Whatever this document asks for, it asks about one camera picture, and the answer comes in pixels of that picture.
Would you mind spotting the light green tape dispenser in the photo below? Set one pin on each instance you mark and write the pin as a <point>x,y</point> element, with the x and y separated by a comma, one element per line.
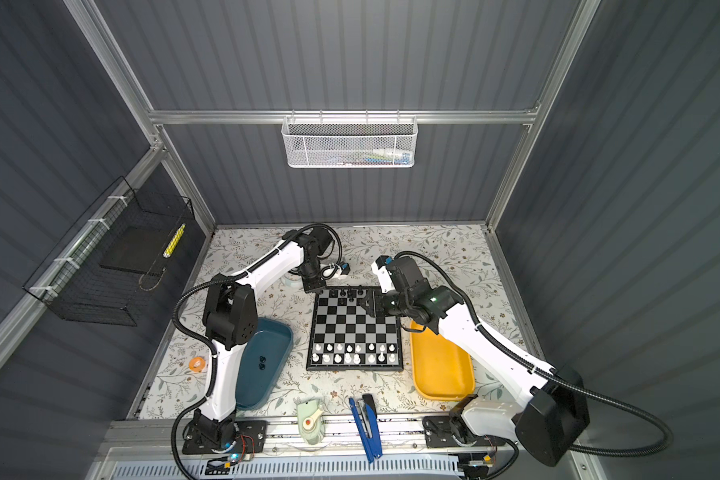
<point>310,421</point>

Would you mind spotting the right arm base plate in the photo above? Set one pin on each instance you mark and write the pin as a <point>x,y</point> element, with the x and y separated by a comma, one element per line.
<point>442,431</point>

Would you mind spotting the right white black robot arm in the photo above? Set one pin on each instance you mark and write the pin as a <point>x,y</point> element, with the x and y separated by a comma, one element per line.
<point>553,402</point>

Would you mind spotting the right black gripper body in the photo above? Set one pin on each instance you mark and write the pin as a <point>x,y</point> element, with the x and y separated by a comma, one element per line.
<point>389,303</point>

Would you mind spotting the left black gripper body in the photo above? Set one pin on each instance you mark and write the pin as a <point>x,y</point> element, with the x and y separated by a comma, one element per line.
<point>311,278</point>

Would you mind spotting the white wire wall basket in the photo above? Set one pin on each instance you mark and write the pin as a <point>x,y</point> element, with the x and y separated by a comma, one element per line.
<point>361,145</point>

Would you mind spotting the yellow plastic tray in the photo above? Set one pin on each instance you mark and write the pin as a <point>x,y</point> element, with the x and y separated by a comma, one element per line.
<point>441,370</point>

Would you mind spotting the blue black stapler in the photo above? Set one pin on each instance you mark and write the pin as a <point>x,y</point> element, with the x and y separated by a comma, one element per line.
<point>366,420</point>

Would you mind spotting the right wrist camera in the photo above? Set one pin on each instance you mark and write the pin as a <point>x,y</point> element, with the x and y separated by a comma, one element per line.
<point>380,270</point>

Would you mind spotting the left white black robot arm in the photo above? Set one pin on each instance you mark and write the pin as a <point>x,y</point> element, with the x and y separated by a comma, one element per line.
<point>230,319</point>

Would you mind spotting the yellow green marker in basket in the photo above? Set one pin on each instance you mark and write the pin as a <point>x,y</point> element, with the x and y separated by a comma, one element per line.
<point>174,241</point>

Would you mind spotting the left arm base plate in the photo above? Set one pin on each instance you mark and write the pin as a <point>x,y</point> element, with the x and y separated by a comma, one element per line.
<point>207,437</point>

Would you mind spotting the black wire side basket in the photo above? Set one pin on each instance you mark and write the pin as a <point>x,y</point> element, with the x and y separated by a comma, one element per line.
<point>108,272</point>

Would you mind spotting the teal plastic tray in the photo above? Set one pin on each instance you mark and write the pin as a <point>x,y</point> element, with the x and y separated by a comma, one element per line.
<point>272,340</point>

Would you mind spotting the black white chess board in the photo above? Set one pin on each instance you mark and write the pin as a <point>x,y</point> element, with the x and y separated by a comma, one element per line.
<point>345,336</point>

